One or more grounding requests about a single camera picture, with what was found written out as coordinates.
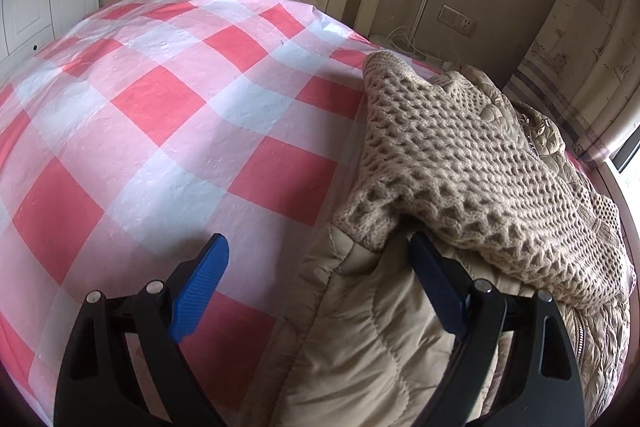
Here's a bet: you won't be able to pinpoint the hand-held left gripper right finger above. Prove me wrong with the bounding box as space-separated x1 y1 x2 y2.
407 231 587 427

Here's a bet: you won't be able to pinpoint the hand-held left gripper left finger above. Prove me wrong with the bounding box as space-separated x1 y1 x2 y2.
54 233 231 427

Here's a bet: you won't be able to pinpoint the white cables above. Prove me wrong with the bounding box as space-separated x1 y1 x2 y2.
386 26 452 68

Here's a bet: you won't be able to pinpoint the beige knit sweater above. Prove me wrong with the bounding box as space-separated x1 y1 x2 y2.
332 51 637 309

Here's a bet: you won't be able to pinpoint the pink checked bed sheet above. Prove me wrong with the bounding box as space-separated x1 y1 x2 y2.
0 0 451 410

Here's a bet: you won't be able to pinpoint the beige quilted jacket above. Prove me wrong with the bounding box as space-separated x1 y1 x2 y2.
272 64 632 427

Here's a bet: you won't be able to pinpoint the printed curtain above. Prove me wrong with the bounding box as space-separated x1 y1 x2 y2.
504 0 640 164

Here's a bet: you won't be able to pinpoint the wall socket panel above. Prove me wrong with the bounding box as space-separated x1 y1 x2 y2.
437 5 477 38

